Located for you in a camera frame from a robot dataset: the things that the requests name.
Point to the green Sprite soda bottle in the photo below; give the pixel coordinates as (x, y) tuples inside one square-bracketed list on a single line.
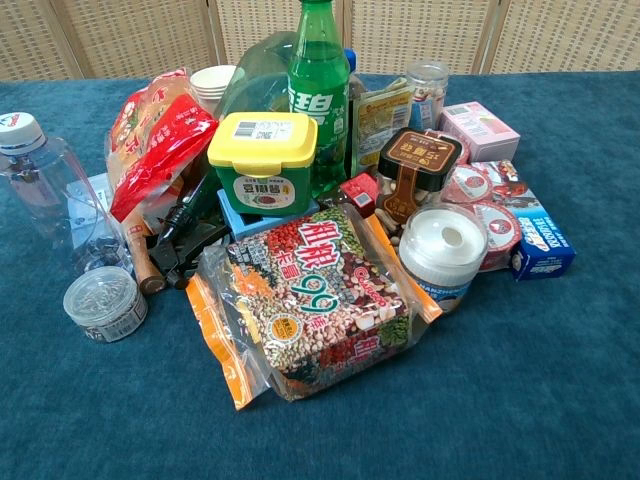
[(319, 95)]

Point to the dark bottle with blue cap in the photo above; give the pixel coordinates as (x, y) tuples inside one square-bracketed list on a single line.
[(353, 85)]

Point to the clear water bottle white cap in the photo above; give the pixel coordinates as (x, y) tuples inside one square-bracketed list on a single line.
[(35, 185)]

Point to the small red box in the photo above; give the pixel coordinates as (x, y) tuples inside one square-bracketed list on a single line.
[(360, 194)]

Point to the mixed grains bag orange edges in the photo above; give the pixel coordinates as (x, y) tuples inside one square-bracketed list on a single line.
[(315, 305)]

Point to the blue plastic block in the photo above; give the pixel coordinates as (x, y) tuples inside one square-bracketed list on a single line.
[(239, 218)]

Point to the green tub with yellow lid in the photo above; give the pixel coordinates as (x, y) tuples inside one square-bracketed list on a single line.
[(262, 165)]

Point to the nut jar with brown lid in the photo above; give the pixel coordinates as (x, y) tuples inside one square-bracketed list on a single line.
[(416, 170)]

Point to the round jar with white lid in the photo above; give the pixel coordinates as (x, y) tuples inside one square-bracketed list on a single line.
[(442, 254)]

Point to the green and yellow snack packet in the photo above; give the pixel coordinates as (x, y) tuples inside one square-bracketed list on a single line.
[(383, 120)]

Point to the pack of pink lidded cups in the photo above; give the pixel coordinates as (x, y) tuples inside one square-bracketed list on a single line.
[(484, 205)]

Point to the clear jar with clear lid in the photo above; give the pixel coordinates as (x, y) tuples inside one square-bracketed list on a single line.
[(426, 90)]

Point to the stack of white paper cups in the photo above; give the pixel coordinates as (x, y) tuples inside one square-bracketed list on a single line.
[(210, 86)]

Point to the pink cardboard box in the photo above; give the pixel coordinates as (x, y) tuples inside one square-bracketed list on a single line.
[(479, 130)]

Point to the red and white snack bag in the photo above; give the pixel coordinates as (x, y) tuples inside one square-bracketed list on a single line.
[(155, 135)]

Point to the blue and white box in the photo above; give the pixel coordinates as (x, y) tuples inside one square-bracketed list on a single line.
[(540, 235)]

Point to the small round clear tin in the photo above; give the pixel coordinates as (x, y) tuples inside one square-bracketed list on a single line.
[(104, 303)]

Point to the blue carpet table cover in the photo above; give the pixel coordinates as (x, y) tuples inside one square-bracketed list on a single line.
[(500, 380)]

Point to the woven rattan folding screen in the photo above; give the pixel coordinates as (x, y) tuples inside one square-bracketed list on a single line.
[(150, 35)]

